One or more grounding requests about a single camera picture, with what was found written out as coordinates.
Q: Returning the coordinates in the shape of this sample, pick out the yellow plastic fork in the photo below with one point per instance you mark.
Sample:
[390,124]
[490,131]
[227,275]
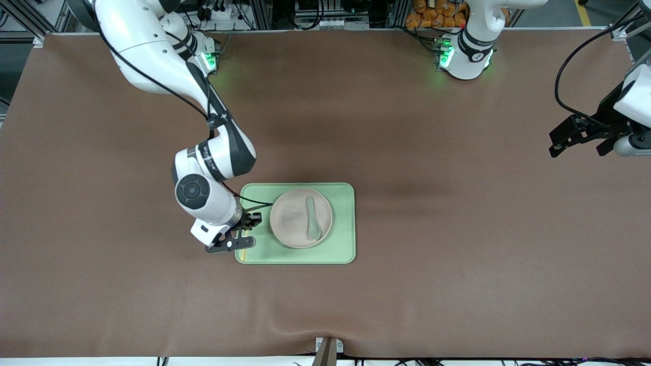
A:
[243,255]

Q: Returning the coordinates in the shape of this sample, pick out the light green rectangular tray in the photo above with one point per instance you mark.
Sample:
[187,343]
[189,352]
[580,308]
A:
[343,223]

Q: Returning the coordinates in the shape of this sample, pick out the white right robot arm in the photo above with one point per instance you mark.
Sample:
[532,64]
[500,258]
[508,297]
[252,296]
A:
[147,51]

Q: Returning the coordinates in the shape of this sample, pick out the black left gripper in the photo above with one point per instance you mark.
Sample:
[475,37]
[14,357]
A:
[606,113]

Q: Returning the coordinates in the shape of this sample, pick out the grey-green plastic spoon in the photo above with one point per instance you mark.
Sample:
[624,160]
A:
[314,229]

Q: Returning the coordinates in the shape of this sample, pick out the aluminium frame profile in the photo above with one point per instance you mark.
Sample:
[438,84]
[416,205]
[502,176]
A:
[628,28]
[30,20]

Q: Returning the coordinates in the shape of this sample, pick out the orange snack packets pile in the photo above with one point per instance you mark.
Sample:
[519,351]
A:
[437,14]

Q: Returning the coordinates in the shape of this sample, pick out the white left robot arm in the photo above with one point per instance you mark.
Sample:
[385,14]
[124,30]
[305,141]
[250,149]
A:
[473,51]

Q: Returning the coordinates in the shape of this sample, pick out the white power strip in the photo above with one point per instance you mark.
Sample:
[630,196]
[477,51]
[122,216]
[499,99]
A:
[224,12]

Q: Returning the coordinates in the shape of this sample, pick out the white socket bar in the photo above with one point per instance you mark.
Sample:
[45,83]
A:
[330,23]

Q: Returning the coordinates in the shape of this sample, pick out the round beige plate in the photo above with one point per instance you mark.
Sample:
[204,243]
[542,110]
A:
[290,223]

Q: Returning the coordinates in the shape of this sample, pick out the brown table cover mat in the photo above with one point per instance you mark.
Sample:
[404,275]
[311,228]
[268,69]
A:
[152,305]

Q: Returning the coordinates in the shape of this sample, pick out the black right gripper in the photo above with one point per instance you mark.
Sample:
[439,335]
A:
[248,220]

